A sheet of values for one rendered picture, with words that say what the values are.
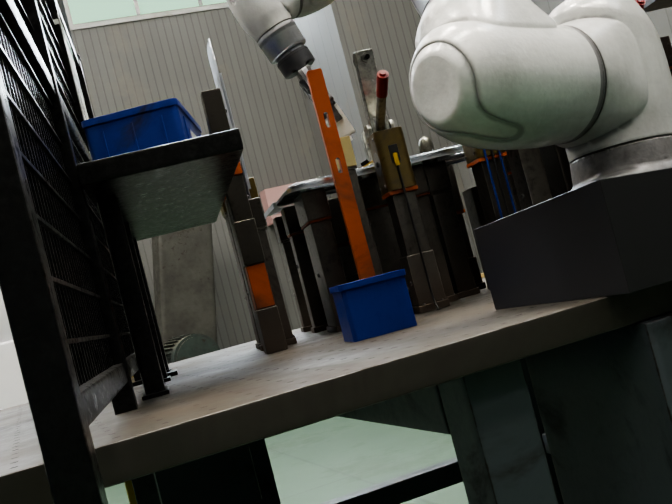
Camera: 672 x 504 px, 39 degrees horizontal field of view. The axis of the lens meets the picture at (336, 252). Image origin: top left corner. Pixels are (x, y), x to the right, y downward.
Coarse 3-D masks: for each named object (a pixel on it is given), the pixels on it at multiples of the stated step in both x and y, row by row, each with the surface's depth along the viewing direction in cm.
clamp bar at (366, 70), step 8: (360, 56) 180; (368, 56) 178; (360, 64) 180; (368, 64) 180; (360, 72) 180; (368, 72) 180; (376, 72) 180; (360, 80) 180; (368, 80) 180; (376, 80) 181; (360, 88) 182; (368, 88) 180; (368, 96) 180; (376, 96) 181; (368, 104) 181; (376, 104) 181; (368, 112) 181; (368, 120) 182
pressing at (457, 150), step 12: (420, 156) 187; (432, 156) 188; (444, 156) 200; (456, 156) 207; (360, 168) 185; (372, 168) 185; (312, 180) 183; (324, 180) 183; (288, 192) 184; (300, 192) 198; (336, 192) 207; (276, 204) 200
